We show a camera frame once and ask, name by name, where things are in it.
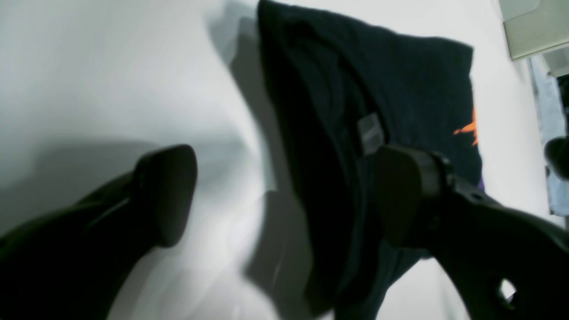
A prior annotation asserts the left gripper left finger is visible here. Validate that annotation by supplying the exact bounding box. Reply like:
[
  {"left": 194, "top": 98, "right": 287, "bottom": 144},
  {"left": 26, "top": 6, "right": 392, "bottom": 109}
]
[{"left": 0, "top": 144, "right": 198, "bottom": 320}]

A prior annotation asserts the white partition panel right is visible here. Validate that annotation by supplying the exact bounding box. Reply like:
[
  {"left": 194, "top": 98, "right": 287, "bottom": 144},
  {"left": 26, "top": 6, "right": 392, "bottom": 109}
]
[{"left": 498, "top": 0, "right": 569, "bottom": 60}]

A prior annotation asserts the black T-shirt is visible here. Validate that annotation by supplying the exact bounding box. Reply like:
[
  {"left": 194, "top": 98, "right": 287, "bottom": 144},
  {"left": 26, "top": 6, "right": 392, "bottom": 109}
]
[{"left": 257, "top": 0, "right": 482, "bottom": 320}]

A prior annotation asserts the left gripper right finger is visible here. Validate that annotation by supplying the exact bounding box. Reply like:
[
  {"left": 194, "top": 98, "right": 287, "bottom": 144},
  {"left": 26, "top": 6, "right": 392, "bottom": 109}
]
[{"left": 373, "top": 144, "right": 569, "bottom": 320}]

